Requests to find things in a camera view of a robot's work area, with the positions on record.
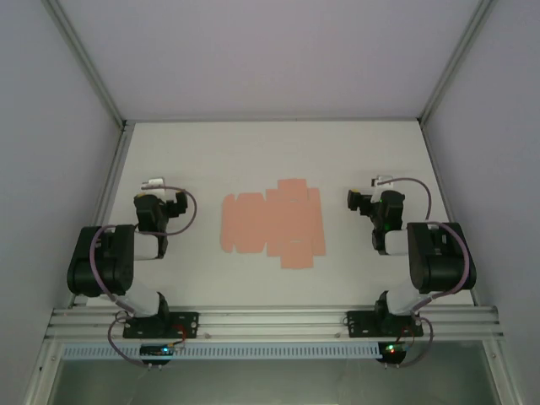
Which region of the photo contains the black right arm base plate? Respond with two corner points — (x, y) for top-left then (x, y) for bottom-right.
(346, 310), (424, 339)

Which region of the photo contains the aluminium table side rail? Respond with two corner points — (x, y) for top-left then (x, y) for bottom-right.
(416, 119), (483, 307)
(66, 121), (137, 309)

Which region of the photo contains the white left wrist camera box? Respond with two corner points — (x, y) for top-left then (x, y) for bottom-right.
(140, 176), (166, 196)

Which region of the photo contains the pink paper box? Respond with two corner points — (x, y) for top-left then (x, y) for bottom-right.
(220, 178), (327, 272)

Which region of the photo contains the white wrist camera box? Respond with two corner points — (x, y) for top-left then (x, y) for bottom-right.
(370, 174), (396, 204)
(140, 176), (166, 196)

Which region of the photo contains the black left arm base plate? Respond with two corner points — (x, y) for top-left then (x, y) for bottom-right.
(122, 310), (200, 339)

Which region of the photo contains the aluminium frame post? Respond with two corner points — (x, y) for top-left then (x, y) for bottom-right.
(40, 0), (128, 128)
(416, 0), (500, 124)

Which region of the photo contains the aluminium mounting rail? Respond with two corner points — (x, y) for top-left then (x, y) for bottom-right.
(44, 305), (505, 341)

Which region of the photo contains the slotted grey cable duct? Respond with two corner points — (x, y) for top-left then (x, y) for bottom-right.
(62, 341), (381, 361)

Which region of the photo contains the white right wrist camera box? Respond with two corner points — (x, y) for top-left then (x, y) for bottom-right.
(370, 174), (396, 204)

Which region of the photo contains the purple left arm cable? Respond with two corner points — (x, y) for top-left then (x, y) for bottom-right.
(90, 185), (199, 369)

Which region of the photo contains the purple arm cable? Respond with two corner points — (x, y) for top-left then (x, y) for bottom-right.
(90, 185), (199, 369)
(378, 176), (472, 369)

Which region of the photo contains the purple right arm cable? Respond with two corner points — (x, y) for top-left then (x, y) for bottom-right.
(378, 176), (472, 369)

